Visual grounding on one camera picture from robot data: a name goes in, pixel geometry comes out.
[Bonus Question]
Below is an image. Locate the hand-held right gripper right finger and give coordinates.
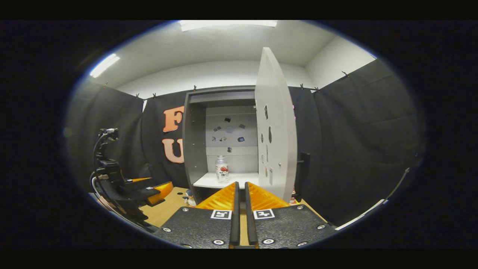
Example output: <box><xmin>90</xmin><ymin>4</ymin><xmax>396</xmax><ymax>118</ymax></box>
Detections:
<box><xmin>245</xmin><ymin>182</ymin><xmax>338</xmax><ymax>249</ymax></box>

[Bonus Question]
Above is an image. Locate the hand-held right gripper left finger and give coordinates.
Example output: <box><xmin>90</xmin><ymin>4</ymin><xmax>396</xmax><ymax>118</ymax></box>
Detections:
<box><xmin>155</xmin><ymin>182</ymin><xmax>240</xmax><ymax>249</ymax></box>

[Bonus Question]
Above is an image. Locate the grey cabinet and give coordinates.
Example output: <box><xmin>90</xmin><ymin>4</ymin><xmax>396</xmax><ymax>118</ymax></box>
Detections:
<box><xmin>183</xmin><ymin>86</ymin><xmax>259</xmax><ymax>204</ymax></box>

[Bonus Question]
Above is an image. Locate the clear glass bottle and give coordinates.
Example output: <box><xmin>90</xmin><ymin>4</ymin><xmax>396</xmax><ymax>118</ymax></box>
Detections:
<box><xmin>215</xmin><ymin>155</ymin><xmax>229</xmax><ymax>183</ymax></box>

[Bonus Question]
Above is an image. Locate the white cabinet shelf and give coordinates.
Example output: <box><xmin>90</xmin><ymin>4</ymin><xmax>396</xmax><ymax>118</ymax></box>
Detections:
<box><xmin>193</xmin><ymin>172</ymin><xmax>259</xmax><ymax>189</ymax></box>

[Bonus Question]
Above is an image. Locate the row of black cloth clips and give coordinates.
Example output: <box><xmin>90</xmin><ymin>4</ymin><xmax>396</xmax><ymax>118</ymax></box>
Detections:
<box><xmin>103</xmin><ymin>71</ymin><xmax>350</xmax><ymax>99</ymax></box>

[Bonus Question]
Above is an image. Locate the long ceiling light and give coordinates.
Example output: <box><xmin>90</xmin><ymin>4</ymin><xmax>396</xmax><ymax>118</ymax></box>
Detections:
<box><xmin>90</xmin><ymin>53</ymin><xmax>121</xmax><ymax>78</ymax></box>

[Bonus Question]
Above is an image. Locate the black backdrop cloth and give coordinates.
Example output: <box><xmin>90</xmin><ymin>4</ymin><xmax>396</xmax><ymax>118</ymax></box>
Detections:
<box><xmin>63</xmin><ymin>58</ymin><xmax>426</xmax><ymax>226</ymax></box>

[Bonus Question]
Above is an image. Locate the wide ceiling light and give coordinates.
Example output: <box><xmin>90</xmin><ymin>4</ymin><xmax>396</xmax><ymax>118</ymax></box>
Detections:
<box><xmin>179</xmin><ymin>20</ymin><xmax>277</xmax><ymax>32</ymax></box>

